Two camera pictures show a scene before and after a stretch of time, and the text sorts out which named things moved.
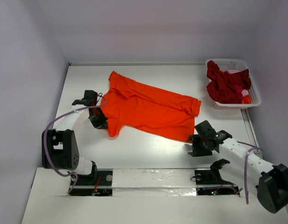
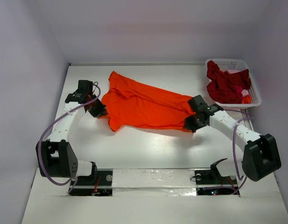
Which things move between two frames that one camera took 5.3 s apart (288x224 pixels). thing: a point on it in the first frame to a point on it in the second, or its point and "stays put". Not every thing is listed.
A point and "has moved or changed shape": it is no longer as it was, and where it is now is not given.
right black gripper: (196, 146) to (191, 122)
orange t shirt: (129, 104) has moved or changed shape
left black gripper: (101, 123) to (101, 111)
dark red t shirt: (222, 86) stays put
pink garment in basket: (242, 92) stays put
